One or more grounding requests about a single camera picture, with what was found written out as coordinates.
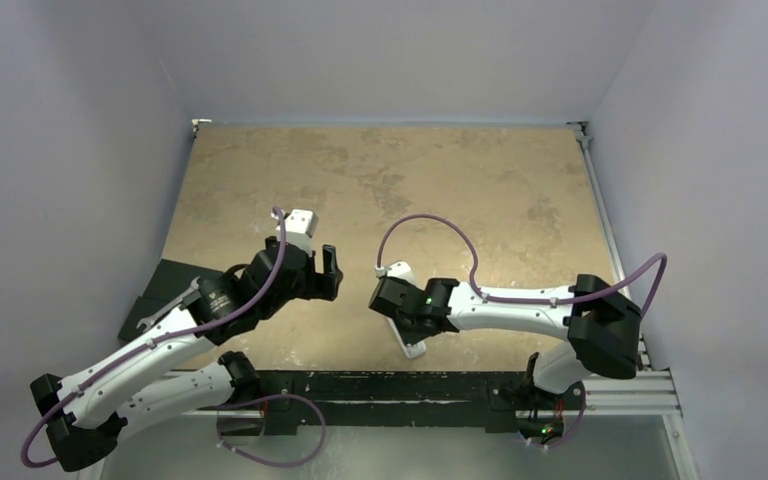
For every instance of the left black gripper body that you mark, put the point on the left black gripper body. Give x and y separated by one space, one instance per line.
309 284

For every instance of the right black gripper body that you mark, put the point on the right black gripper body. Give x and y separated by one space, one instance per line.
384 298

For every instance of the white remote control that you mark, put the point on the white remote control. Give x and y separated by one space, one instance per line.
411 346

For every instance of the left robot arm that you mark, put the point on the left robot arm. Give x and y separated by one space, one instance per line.
85 415

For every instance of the black foam block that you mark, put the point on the black foam block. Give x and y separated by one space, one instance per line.
170 278

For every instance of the silver open-end wrench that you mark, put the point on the silver open-end wrench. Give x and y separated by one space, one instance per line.
153 310

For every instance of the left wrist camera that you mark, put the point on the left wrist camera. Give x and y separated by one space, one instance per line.
300 226

